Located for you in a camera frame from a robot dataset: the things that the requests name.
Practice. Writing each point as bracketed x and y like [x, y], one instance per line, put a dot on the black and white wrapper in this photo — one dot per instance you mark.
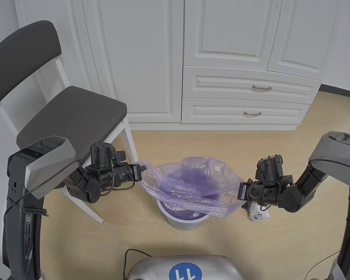
[258, 213]

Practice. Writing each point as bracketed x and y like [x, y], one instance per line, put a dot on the white chair dark grey pads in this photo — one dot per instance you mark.
[75, 118]

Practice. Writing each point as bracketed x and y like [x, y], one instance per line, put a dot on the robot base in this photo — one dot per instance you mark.
[215, 268]

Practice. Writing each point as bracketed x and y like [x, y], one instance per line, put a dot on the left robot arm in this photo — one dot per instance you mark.
[49, 162]

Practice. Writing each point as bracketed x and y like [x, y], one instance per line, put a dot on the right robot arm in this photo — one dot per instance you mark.
[332, 156]

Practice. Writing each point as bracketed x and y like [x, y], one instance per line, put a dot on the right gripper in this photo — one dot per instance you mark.
[244, 191]

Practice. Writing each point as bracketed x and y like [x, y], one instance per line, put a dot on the white wardrobe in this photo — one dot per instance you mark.
[227, 25]

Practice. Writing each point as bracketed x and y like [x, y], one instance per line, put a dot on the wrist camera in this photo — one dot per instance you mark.
[259, 174]
[121, 156]

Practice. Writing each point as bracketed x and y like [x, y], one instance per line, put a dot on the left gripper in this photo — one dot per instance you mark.
[128, 172]

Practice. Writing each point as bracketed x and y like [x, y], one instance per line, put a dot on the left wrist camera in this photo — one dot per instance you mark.
[121, 156]

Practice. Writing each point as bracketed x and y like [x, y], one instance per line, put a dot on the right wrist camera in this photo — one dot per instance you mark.
[259, 174]

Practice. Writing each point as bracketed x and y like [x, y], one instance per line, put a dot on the white trash bin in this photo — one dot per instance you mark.
[186, 223]

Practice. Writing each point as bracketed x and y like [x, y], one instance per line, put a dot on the purple plastic bag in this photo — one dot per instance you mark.
[192, 176]

